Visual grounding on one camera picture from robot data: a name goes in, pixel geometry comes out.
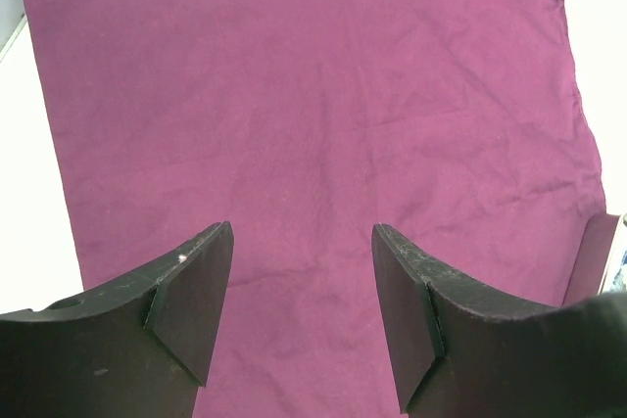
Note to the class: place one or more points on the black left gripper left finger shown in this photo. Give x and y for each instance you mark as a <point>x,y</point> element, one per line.
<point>139,345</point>

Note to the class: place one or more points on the purple cloth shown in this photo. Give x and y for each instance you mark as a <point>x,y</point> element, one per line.
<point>303,123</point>

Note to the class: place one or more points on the steel instrument tray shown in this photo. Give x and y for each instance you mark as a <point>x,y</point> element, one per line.
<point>600,256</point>

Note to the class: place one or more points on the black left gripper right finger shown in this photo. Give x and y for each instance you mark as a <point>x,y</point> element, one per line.
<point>461,348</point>

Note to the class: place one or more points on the blue-white gauze packet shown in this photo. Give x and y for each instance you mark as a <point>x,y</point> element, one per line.
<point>618,279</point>

